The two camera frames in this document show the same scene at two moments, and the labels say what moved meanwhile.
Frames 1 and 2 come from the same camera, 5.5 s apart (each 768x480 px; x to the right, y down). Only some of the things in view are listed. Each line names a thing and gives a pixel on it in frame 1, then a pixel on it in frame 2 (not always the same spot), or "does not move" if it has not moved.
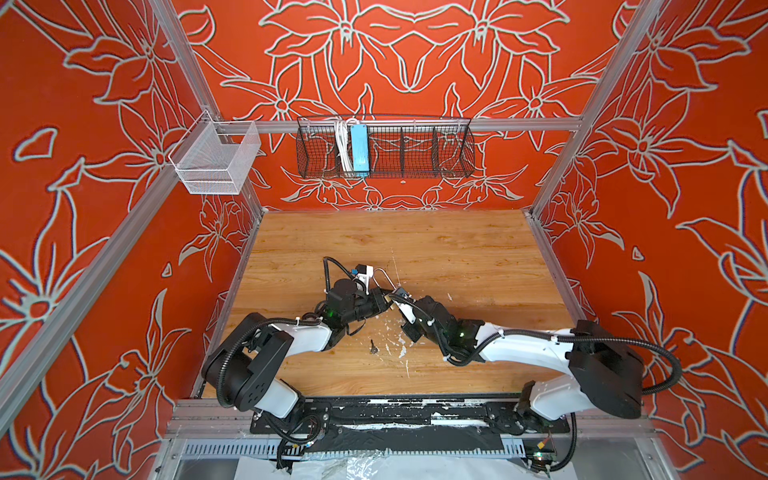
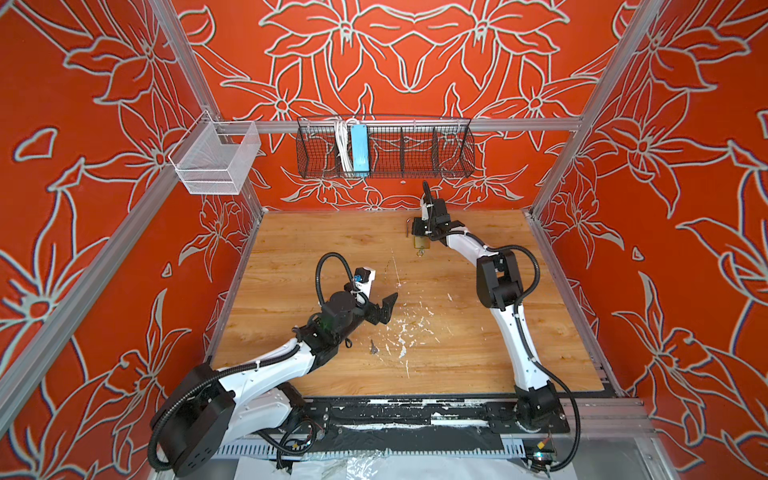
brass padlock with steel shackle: (387, 297) to (421, 242)
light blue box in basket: (360, 156) does not move
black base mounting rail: (408, 426) does not move
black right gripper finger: (400, 307) to (417, 226)
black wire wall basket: (398, 148) does not move
